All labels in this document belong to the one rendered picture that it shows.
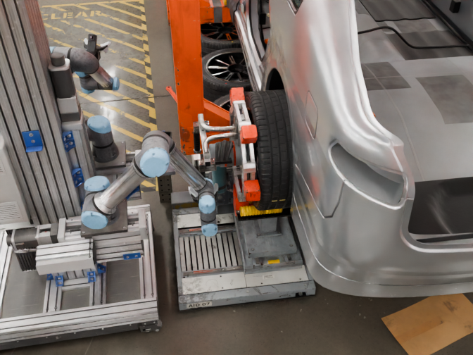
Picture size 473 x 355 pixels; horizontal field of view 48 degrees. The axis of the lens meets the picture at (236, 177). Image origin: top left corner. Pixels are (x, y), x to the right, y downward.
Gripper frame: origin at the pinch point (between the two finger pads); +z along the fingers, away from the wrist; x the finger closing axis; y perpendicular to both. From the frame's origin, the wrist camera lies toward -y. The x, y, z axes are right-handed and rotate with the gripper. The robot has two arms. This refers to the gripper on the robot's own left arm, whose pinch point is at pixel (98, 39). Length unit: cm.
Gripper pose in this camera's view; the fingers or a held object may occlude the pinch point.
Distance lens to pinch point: 333.8
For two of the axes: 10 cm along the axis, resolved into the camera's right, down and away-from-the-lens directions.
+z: 0.8, -6.4, 7.6
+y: -1.2, 7.5, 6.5
